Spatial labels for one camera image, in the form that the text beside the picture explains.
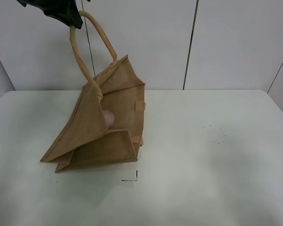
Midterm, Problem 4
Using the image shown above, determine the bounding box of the pink peach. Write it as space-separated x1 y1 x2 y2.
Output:
103 110 115 128

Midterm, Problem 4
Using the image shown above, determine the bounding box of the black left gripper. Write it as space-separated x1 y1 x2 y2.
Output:
17 0 83 29

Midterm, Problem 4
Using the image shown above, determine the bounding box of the brown linen tote bag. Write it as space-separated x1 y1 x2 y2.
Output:
41 10 146 173

